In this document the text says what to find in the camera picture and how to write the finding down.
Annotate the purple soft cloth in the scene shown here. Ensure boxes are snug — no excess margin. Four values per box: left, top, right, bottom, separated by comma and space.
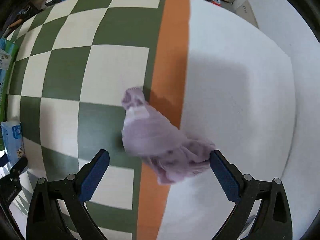
121, 87, 216, 184

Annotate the light blue tissue pack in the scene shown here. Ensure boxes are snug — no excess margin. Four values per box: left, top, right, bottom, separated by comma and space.
1, 120, 25, 167

